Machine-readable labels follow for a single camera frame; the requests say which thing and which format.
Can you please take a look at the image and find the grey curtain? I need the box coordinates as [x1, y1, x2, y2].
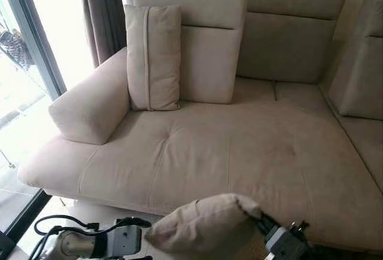
[77, 0, 127, 68]

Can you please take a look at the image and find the beige zippered throw pillow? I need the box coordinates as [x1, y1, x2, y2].
[124, 4, 182, 111]

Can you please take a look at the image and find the dark patterned hanging cloth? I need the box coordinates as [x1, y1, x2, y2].
[0, 29, 34, 72]

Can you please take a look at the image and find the beige fabric sofa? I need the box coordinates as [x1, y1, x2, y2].
[18, 0, 383, 253]

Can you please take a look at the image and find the beige sofa backrest cushion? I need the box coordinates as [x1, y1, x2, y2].
[236, 0, 351, 84]
[328, 0, 383, 120]
[132, 0, 248, 105]

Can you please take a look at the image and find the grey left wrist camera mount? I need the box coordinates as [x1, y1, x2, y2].
[108, 224, 144, 258]

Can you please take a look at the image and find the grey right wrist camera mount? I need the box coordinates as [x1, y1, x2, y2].
[265, 224, 312, 260]

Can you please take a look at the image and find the beige plain throw pillow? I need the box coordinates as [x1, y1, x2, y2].
[145, 193, 264, 260]

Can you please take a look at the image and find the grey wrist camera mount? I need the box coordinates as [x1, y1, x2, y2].
[265, 224, 312, 260]
[108, 224, 144, 258]

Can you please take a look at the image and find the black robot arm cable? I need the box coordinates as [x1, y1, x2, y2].
[33, 215, 151, 260]

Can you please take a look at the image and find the grey window frame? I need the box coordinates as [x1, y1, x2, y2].
[5, 0, 68, 100]

